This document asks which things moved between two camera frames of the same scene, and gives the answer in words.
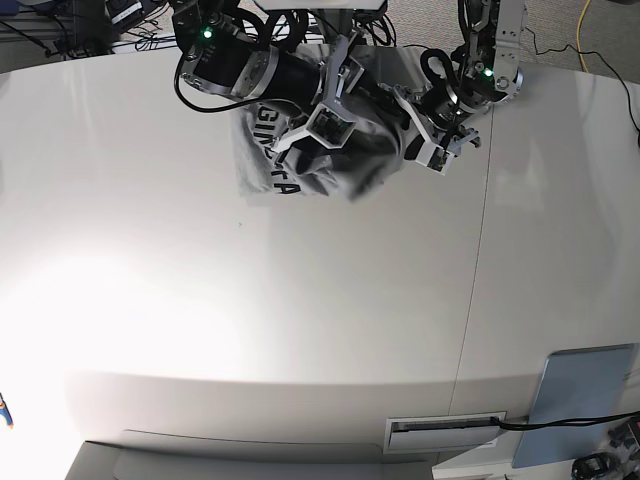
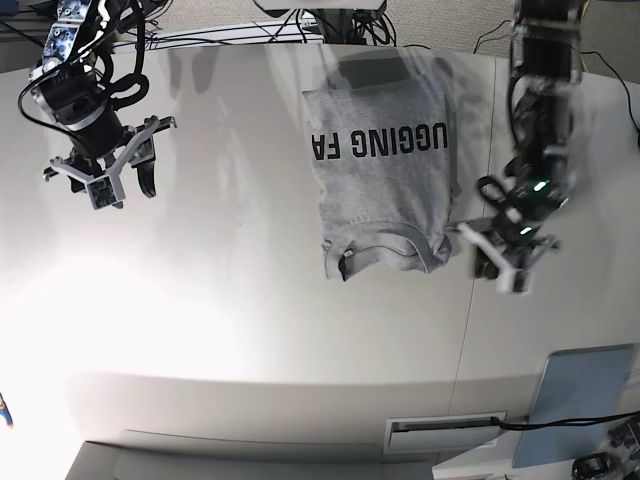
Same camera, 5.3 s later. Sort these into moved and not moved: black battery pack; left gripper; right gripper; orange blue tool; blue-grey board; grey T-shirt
Moved: grey T-shirt; left gripper; right gripper
Not moved: blue-grey board; black battery pack; orange blue tool
